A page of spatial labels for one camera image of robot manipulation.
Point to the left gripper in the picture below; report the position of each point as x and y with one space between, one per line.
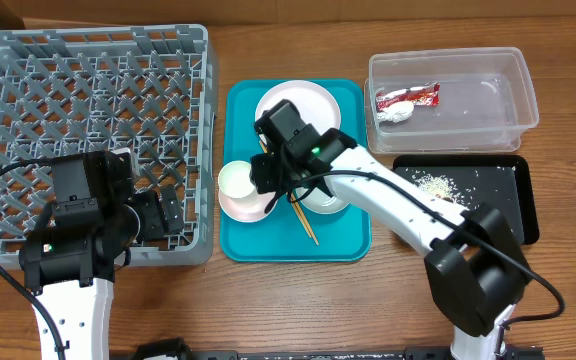
156 224

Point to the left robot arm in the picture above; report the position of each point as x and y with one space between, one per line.
69 257

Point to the wooden chopstick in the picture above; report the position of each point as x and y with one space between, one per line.
303 222
308 225

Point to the large white plate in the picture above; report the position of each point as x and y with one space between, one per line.
315 104

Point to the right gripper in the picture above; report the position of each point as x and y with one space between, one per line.
265 173

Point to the white tissue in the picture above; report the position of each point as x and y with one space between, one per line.
396 112

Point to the clear plastic bin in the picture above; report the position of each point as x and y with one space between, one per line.
485 101

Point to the black tray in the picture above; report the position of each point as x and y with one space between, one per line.
502 181

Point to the grey bowl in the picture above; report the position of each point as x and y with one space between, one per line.
320 203

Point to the pink small bowl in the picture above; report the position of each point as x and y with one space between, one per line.
243 211

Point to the white cup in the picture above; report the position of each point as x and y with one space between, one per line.
234 179

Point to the red snack wrapper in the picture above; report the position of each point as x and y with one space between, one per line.
424 95

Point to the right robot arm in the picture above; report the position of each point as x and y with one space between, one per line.
476 269

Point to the teal plastic tray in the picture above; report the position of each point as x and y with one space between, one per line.
345 236

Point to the white rice pile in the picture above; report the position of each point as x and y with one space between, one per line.
442 185

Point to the grey dishwasher rack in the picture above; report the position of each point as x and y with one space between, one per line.
150 88

